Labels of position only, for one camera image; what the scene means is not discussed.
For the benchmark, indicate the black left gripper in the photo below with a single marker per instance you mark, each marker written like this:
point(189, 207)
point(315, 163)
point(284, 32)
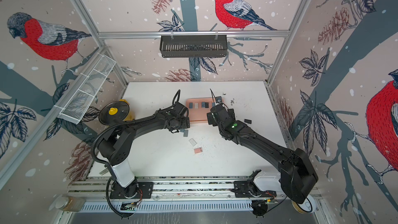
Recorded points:
point(186, 123)

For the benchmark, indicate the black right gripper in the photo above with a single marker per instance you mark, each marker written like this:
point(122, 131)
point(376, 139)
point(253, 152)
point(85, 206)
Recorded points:
point(211, 118)

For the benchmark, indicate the pink plastic storage tray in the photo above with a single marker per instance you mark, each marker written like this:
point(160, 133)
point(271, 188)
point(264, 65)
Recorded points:
point(200, 114)

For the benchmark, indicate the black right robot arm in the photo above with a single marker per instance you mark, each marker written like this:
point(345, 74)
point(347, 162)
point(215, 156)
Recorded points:
point(297, 174)

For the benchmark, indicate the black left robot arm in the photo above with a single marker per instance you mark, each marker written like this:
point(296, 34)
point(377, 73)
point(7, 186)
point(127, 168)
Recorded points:
point(113, 145)

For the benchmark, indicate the grey-blue eraser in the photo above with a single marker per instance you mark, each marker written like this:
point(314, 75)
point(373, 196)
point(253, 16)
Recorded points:
point(185, 133)

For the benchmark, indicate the pink eraser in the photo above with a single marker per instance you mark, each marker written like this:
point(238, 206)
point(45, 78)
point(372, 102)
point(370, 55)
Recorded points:
point(198, 150)

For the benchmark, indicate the yellow electric cooking pot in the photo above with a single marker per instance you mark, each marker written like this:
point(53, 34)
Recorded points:
point(115, 112)

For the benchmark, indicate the yellow tape roll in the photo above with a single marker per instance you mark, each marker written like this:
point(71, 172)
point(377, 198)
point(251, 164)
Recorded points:
point(307, 207)

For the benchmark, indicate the glass jar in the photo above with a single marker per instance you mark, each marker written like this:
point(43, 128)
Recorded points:
point(69, 204)

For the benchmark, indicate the black hanging wire basket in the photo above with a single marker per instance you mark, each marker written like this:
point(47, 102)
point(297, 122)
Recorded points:
point(194, 46)

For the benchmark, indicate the white wire mesh shelf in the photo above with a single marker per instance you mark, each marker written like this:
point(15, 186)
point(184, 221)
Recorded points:
point(89, 83)

